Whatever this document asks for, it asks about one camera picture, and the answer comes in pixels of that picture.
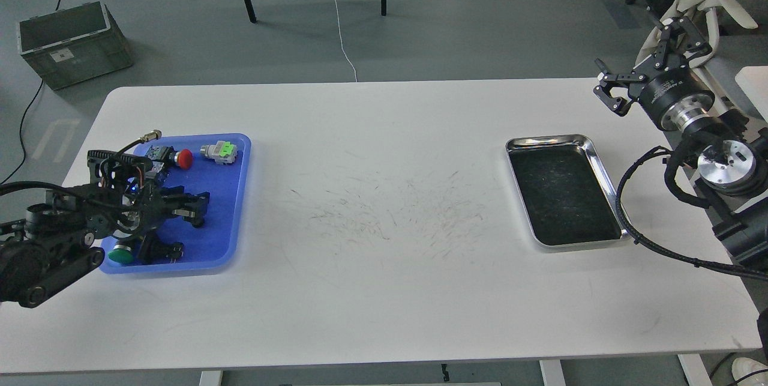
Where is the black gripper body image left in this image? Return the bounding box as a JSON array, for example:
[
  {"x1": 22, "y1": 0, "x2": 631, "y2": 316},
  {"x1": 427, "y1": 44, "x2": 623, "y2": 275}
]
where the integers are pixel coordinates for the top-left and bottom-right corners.
[{"x1": 90, "y1": 182, "x2": 175, "y2": 239}]

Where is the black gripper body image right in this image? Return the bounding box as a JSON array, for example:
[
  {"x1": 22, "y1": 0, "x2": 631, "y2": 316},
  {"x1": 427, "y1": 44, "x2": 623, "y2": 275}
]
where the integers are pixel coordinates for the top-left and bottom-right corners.
[{"x1": 637, "y1": 68, "x2": 715, "y2": 131}]

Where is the blue plastic tray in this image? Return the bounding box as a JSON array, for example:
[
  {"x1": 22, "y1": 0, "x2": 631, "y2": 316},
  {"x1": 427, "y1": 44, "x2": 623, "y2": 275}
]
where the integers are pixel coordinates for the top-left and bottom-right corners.
[{"x1": 100, "y1": 133, "x2": 251, "y2": 276}]

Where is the silver metal tray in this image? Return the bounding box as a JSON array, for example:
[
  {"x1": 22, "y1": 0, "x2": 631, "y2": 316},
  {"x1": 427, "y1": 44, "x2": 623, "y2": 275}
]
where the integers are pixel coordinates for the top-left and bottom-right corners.
[{"x1": 505, "y1": 134, "x2": 629, "y2": 251}]

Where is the white office chair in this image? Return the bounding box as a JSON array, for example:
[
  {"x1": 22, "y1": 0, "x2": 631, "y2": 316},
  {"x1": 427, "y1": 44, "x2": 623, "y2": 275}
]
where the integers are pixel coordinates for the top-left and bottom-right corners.
[{"x1": 636, "y1": 0, "x2": 768, "y2": 128}]

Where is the grey plastic crate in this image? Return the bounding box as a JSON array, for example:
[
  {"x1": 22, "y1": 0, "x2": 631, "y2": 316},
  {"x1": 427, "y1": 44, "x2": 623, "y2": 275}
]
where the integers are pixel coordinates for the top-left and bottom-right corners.
[{"x1": 16, "y1": 1, "x2": 134, "y2": 91}]

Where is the red push button switch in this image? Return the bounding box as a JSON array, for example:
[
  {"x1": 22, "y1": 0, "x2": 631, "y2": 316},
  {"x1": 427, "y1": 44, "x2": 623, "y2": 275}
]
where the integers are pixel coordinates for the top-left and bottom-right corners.
[{"x1": 145, "y1": 146, "x2": 194, "y2": 170}]

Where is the green push button switch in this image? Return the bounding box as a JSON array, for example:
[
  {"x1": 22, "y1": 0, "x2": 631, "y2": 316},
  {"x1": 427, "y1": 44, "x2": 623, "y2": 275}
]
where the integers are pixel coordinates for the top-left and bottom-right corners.
[{"x1": 107, "y1": 241, "x2": 137, "y2": 266}]

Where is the black selector switch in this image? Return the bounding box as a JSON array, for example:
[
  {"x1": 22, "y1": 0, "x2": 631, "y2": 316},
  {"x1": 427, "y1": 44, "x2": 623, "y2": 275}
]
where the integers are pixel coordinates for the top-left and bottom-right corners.
[{"x1": 138, "y1": 233, "x2": 184, "y2": 265}]

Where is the grey green connector switch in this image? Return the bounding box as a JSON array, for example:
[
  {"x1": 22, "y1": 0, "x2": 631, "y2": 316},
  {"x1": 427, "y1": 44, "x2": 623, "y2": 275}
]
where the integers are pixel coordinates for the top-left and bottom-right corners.
[{"x1": 199, "y1": 140, "x2": 238, "y2": 165}]

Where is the black floor cable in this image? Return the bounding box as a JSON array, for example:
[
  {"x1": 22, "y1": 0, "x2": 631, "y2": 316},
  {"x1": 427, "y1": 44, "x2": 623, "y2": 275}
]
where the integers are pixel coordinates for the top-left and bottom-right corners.
[{"x1": 0, "y1": 77, "x2": 44, "y2": 184}]

